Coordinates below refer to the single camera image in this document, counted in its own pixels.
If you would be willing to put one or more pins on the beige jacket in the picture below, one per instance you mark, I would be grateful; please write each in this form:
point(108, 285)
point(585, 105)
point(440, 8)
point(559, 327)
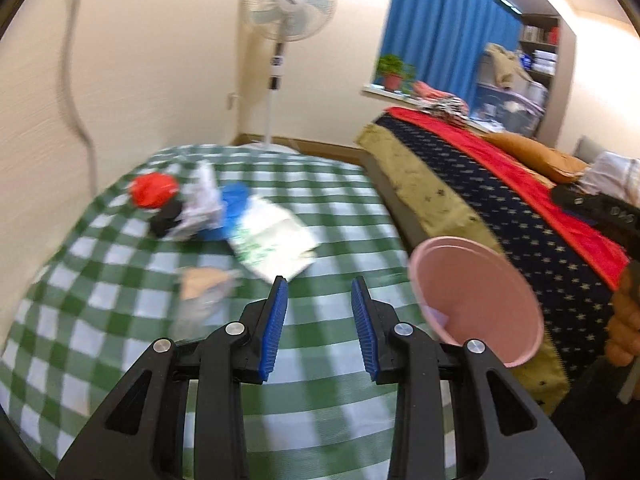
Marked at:
point(507, 66)

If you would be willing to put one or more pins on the clear plastic wrapper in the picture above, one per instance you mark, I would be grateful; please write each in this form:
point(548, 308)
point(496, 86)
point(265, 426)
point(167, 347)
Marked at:
point(202, 293)

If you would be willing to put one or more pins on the person's right hand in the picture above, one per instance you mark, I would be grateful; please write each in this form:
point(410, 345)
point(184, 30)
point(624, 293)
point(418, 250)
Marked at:
point(623, 344)

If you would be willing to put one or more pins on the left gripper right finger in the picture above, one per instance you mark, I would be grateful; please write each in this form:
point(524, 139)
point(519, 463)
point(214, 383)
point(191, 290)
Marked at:
point(500, 432)

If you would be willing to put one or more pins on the grey white paper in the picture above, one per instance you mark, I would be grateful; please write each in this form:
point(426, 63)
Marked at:
point(203, 208)

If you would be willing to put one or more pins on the orange pillow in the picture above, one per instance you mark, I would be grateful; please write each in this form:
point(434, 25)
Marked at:
point(558, 167)

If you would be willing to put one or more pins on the white green printed bag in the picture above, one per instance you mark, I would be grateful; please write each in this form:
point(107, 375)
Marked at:
point(271, 241)

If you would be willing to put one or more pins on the clear plastic storage box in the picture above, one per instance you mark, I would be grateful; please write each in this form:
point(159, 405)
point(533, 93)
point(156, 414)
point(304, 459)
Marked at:
point(497, 110)

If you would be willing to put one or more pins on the pink folded clothing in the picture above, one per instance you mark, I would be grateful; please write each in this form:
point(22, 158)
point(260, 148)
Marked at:
point(425, 92)

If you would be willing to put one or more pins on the zebra striped clothing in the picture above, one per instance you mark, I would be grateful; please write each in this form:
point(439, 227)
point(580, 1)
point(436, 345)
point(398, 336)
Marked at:
point(449, 109)

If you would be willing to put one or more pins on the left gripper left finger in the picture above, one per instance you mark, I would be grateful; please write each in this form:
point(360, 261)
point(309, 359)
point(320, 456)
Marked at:
point(137, 432)

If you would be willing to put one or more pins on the plaid grey pillow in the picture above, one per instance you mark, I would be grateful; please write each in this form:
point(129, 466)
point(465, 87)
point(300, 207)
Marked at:
point(613, 175)

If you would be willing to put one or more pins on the pink plastic trash bin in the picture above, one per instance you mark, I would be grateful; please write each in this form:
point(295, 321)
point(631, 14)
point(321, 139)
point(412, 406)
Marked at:
point(485, 297)

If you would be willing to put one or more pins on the white standing fan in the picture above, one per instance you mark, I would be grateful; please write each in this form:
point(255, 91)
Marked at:
point(283, 22)

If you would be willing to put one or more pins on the red star-pattern bed blanket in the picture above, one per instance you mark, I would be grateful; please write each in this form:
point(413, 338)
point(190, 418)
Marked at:
point(458, 184)

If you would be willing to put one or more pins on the white wall socket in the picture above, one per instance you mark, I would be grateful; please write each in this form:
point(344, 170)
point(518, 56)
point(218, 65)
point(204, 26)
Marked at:
point(231, 100)

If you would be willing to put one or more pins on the blue window curtain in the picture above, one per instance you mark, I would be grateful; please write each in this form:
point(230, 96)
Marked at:
point(443, 40)

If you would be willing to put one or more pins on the potted green plant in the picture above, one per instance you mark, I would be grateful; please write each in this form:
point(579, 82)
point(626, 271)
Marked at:
point(393, 72)

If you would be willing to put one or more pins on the blue plastic bag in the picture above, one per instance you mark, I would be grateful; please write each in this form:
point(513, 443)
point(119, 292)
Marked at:
point(234, 197)

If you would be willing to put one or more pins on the wooden bookshelf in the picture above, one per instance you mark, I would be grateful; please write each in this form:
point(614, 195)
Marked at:
point(549, 47)

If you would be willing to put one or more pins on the black small object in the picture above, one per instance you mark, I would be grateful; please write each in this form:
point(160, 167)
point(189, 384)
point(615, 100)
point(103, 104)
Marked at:
point(167, 218)

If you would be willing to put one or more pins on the green white checkered tablecloth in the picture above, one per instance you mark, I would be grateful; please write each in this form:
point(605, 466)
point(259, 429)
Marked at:
point(112, 288)

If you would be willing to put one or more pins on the red plastic bag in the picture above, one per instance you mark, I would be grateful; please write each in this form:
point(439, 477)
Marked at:
point(152, 191)

